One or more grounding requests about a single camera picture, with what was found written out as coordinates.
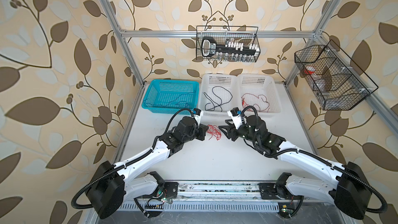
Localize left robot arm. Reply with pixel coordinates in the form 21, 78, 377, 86
71, 108, 208, 219

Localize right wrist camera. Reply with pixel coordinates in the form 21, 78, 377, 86
227, 107, 243, 130

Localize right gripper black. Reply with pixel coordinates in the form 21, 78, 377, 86
219, 118, 259, 145

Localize black wire basket right wall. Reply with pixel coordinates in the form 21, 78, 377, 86
294, 39, 379, 111

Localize teal plastic basket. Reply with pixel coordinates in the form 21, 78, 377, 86
142, 79, 200, 114

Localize black cable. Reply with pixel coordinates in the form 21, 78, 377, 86
203, 91, 223, 112
211, 85, 234, 113

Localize black tool with vials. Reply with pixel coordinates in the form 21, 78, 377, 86
199, 36, 261, 58

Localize white plastic basket left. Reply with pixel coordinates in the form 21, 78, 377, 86
198, 74, 242, 117

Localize white plastic basket right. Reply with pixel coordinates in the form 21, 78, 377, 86
237, 74, 282, 117

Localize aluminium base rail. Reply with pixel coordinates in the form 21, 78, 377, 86
91, 179, 349, 203

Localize black wire basket back wall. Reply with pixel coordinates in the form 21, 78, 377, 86
196, 25, 261, 63

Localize red capped container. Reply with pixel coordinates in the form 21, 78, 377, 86
303, 66, 316, 77

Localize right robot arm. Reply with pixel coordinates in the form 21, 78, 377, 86
219, 106, 388, 220

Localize black wire basket wall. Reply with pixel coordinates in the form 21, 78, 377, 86
196, 25, 261, 63
294, 39, 379, 111

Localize white plastic basket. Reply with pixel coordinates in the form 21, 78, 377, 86
237, 74, 282, 117
198, 74, 242, 117

